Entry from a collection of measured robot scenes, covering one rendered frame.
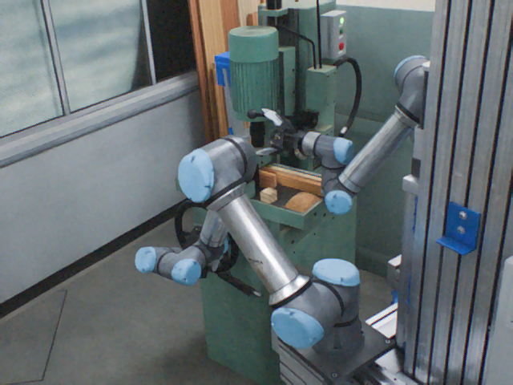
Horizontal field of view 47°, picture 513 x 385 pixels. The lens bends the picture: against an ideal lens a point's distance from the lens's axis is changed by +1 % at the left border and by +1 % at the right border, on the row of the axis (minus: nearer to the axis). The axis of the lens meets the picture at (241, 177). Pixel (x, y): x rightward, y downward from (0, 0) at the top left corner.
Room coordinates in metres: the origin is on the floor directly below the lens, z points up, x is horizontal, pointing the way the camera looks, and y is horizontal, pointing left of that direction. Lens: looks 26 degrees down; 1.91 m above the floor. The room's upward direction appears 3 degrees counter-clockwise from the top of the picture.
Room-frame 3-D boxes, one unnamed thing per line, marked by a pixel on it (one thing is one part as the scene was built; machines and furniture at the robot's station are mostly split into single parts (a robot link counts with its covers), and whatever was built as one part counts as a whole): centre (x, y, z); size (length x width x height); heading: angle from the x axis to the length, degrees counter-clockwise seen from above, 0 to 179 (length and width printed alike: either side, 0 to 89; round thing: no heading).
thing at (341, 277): (1.22, -0.22, 0.98); 0.13 x 0.12 x 0.14; 139
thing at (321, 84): (2.14, -0.32, 1.23); 0.09 x 0.08 x 0.15; 142
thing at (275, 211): (1.98, 0.00, 0.87); 0.61 x 0.30 x 0.06; 52
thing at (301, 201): (1.84, -0.21, 0.91); 0.12 x 0.09 x 0.03; 142
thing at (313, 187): (2.00, -0.15, 0.92); 0.59 x 0.02 x 0.04; 52
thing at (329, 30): (2.23, -0.38, 1.40); 0.10 x 0.06 x 0.16; 142
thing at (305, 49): (2.30, -0.25, 1.16); 0.22 x 0.22 x 0.72; 52
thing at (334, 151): (1.67, -0.29, 1.17); 0.11 x 0.08 x 0.09; 52
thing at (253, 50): (2.07, -0.07, 1.32); 0.18 x 0.18 x 0.31
